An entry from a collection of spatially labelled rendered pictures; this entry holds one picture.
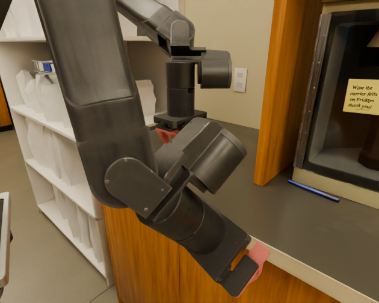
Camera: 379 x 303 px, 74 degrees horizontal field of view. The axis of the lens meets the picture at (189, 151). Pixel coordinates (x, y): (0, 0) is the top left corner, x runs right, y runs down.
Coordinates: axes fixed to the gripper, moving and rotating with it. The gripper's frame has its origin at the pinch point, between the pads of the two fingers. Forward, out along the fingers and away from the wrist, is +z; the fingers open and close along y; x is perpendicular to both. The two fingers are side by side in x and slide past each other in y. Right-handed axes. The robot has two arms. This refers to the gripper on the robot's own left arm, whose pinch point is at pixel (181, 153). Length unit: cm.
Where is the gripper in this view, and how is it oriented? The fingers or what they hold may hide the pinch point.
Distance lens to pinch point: 56.3
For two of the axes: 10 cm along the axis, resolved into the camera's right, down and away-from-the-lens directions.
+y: 6.7, -2.9, 6.9
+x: -7.5, -2.6, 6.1
